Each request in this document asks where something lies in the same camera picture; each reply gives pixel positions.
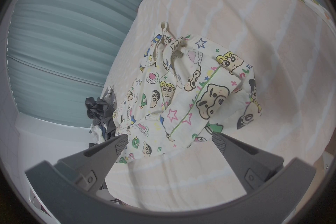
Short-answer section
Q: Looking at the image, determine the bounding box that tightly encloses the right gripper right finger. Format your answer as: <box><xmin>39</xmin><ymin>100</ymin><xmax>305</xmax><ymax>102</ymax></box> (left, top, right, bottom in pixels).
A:
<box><xmin>212</xmin><ymin>132</ymin><xmax>284</xmax><ymax>193</ymax></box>

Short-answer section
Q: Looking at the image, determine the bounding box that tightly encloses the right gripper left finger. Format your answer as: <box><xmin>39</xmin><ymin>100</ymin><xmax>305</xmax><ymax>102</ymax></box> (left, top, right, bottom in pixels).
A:
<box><xmin>54</xmin><ymin>135</ymin><xmax>129</xmax><ymax>191</ymax></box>

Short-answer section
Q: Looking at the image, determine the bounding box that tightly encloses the white printed pyjama top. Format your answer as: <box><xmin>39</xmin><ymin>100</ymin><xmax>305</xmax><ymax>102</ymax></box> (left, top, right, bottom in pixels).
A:
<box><xmin>111</xmin><ymin>21</ymin><xmax>263</xmax><ymax>165</ymax></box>

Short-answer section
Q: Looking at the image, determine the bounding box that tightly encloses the pile of clothes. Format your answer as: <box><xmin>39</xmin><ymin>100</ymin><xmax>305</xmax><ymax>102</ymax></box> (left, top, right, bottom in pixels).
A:
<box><xmin>89</xmin><ymin>85</ymin><xmax>117</xmax><ymax>145</ymax></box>

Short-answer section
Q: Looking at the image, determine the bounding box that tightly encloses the blue-green curtain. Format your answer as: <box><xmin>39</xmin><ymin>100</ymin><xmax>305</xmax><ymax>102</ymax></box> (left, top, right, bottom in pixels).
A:
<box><xmin>6</xmin><ymin>0</ymin><xmax>143</xmax><ymax>84</ymax></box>
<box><xmin>6</xmin><ymin>57</ymin><xmax>112</xmax><ymax>129</ymax></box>

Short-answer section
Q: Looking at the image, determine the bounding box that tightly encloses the bed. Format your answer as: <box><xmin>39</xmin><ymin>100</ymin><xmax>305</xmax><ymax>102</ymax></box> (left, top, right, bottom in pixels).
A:
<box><xmin>101</xmin><ymin>0</ymin><xmax>336</xmax><ymax>211</ymax></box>

